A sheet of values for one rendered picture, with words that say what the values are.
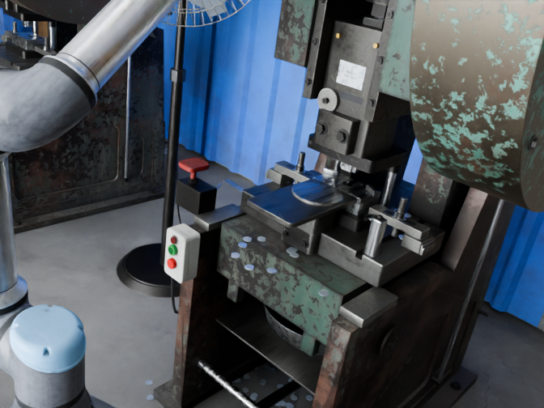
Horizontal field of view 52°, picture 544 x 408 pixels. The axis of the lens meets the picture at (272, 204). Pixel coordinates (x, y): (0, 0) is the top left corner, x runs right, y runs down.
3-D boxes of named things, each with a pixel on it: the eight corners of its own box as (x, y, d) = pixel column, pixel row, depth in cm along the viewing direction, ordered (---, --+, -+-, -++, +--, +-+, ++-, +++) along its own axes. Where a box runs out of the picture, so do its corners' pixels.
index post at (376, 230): (372, 257, 124) (382, 220, 120) (362, 252, 126) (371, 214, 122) (380, 254, 126) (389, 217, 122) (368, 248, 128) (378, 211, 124)
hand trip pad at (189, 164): (189, 195, 145) (191, 167, 141) (174, 186, 148) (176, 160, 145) (209, 189, 150) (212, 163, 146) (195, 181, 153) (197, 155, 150)
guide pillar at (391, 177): (384, 209, 142) (397, 158, 136) (378, 206, 143) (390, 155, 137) (389, 206, 144) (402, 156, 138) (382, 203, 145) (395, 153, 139)
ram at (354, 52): (350, 162, 124) (380, 25, 111) (300, 141, 133) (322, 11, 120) (392, 150, 136) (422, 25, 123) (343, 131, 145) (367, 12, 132)
